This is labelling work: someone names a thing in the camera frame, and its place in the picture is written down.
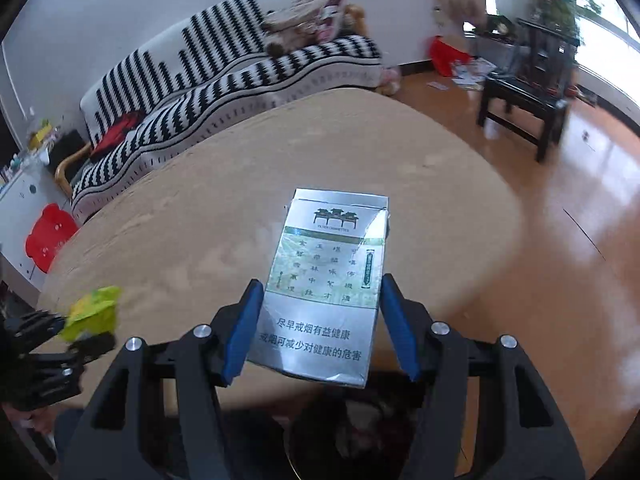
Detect dark waste bin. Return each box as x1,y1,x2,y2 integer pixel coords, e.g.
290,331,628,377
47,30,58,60
282,372,431,480

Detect red cloth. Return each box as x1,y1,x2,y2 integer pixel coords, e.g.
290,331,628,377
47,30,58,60
90,112,147,158

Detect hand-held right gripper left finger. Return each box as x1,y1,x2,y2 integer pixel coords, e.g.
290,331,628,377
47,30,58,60
57,277,266,480

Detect brown white stuffed toy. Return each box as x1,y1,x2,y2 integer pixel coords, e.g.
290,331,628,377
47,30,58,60
260,0,327,57

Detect dark wooden chair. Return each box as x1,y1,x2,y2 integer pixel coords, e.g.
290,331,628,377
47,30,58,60
476,19,582,162

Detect small tan stuffed toy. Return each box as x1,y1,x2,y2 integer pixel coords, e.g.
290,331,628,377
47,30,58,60
374,66,402,97

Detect red plastic stool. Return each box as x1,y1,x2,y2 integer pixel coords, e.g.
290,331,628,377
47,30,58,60
25,203,80,274

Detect scattered papers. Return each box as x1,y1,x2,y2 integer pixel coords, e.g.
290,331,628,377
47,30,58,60
426,57,497,92

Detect pink printed cushion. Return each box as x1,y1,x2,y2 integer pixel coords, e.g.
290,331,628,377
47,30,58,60
319,0,349,43

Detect silver cigarette box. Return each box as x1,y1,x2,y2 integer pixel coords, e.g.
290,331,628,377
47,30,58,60
247,187,390,390

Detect yellow object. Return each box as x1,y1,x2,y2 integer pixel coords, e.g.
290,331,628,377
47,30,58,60
27,120,54,149

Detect wooden frame sofa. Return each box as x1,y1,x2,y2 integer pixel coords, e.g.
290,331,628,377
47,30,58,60
54,0,385,226

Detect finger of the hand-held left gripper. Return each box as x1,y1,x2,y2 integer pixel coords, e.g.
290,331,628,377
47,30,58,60
2,310,69,348
35,332,117,368

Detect yellow green wrapper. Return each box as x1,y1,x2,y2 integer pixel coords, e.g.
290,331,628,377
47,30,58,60
59,286,123,343

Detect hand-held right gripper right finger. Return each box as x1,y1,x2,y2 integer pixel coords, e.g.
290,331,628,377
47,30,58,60
380,274,586,480

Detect black white striped sofa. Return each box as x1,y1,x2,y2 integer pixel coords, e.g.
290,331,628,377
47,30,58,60
70,0,383,226

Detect white cabinet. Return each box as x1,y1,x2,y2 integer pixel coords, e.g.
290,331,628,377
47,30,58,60
0,157,76,292

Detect red bag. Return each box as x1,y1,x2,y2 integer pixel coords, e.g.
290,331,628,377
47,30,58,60
430,36,473,77

